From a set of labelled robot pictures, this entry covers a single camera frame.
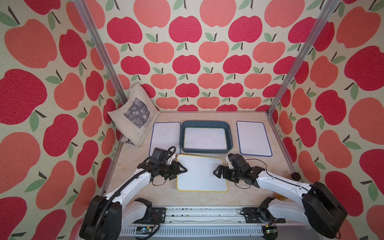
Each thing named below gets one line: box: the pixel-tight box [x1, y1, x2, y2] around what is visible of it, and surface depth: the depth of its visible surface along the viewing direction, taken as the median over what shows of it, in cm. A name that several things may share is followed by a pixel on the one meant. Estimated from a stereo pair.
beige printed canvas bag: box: [107, 82, 161, 147], surface depth 105 cm
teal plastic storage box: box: [179, 120, 233, 153], surface depth 107 cm
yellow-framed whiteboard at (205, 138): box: [183, 127, 228, 150], surface depth 107 cm
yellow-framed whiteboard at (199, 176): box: [176, 154, 229, 192], surface depth 87 cm
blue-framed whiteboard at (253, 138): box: [236, 120, 273, 157], surface depth 107 cm
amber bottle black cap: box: [291, 171, 301, 182], surface depth 80 cm
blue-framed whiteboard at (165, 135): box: [149, 122, 181, 157], surface depth 108 cm
